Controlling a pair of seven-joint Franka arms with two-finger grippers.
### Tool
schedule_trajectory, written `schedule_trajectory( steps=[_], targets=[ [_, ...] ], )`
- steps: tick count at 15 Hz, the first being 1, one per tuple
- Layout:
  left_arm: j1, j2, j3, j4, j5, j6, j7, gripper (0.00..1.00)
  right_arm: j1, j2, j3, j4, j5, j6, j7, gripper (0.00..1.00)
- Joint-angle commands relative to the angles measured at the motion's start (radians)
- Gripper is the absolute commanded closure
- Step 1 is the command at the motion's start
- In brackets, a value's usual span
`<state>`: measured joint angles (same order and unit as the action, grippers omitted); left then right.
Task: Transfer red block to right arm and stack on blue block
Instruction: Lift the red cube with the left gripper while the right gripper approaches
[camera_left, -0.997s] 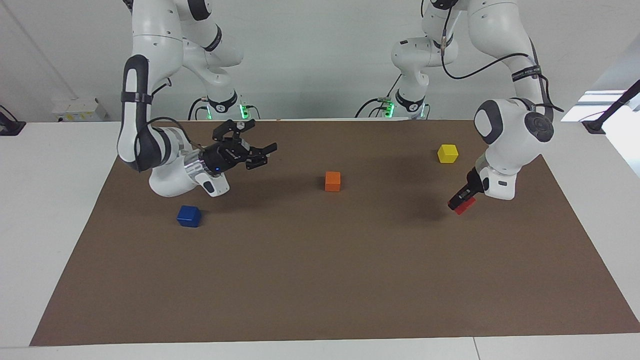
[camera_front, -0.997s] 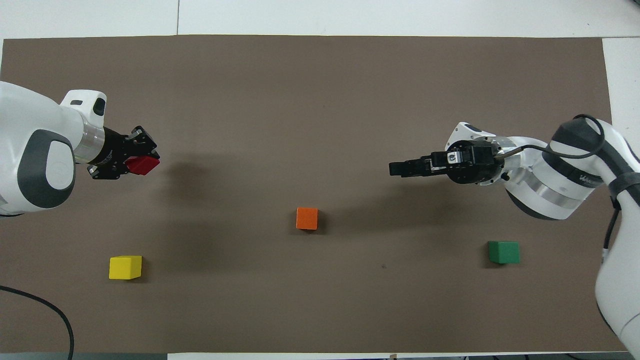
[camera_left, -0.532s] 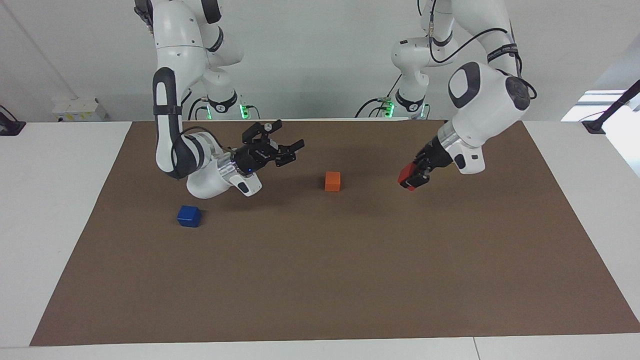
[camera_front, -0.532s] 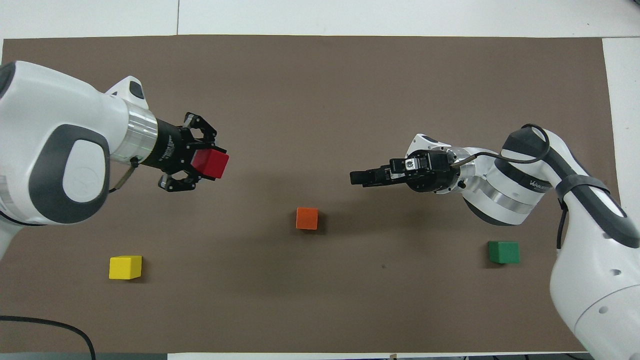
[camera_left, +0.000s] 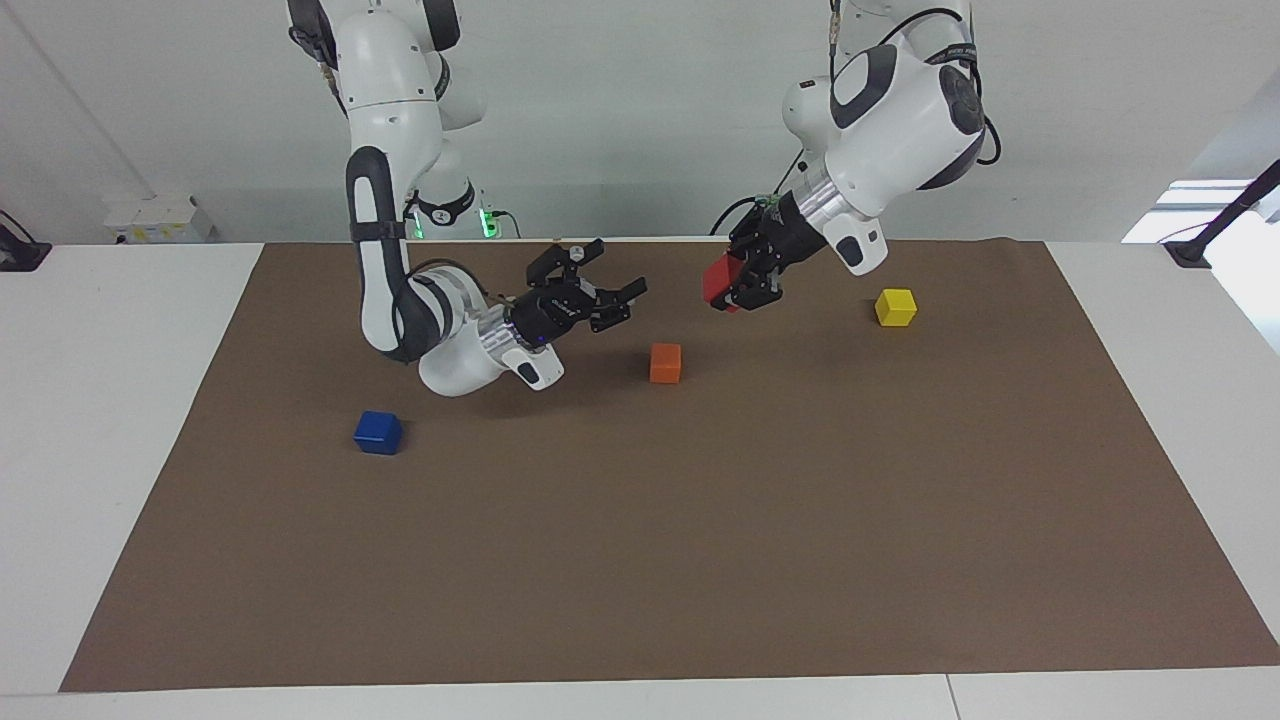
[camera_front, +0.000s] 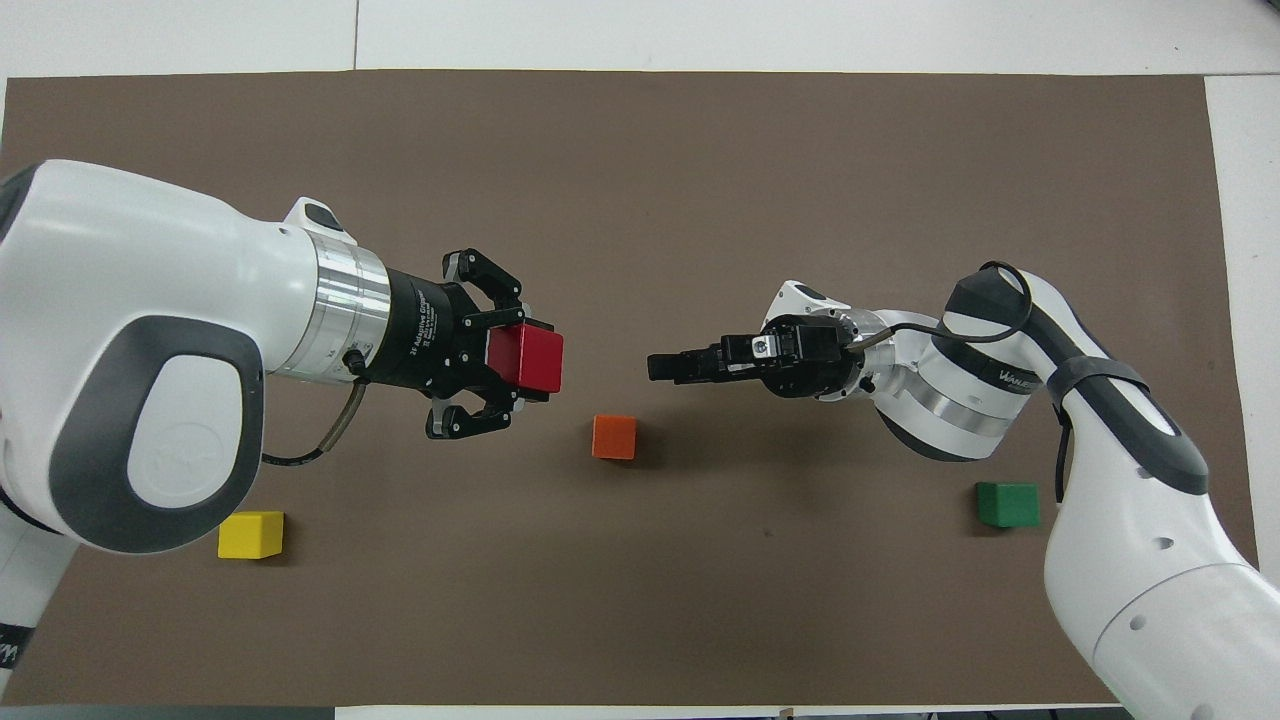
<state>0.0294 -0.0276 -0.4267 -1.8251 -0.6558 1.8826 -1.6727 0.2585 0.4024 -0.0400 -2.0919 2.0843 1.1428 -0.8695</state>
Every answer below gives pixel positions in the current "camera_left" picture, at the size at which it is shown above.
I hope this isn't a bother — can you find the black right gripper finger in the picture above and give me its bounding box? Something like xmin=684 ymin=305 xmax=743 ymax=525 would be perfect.
xmin=526 ymin=237 xmax=607 ymax=292
xmin=589 ymin=277 xmax=649 ymax=334

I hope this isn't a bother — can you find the red wooden block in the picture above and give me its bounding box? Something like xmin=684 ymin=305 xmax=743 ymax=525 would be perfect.
xmin=702 ymin=252 xmax=747 ymax=314

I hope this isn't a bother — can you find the blue wooden block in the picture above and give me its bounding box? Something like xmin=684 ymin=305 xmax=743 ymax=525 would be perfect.
xmin=353 ymin=410 xmax=404 ymax=456

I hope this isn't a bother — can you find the brown paper mat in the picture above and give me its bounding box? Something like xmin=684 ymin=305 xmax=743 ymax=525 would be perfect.
xmin=60 ymin=238 xmax=1280 ymax=693

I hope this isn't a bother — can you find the white box with yellow label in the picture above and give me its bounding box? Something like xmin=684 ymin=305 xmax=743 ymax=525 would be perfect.
xmin=103 ymin=195 xmax=214 ymax=246

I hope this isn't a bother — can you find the black angled stand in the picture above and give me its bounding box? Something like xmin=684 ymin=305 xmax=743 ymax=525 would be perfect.
xmin=1165 ymin=160 xmax=1280 ymax=269

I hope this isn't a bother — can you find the black table clamp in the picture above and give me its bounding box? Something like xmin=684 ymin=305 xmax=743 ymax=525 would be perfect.
xmin=0 ymin=210 xmax=53 ymax=273

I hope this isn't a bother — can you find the black base cable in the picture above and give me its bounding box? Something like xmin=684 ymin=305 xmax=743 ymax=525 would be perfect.
xmin=710 ymin=194 xmax=769 ymax=238

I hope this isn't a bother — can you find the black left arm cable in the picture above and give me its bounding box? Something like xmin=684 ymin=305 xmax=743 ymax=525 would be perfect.
xmin=827 ymin=0 xmax=1003 ymax=167

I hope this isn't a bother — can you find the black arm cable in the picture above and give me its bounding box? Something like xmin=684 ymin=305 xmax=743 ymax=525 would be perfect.
xmin=827 ymin=0 xmax=1003 ymax=167
xmin=288 ymin=25 xmax=351 ymax=119

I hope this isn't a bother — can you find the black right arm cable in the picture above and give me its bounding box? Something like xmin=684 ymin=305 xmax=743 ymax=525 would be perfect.
xmin=288 ymin=25 xmax=351 ymax=119

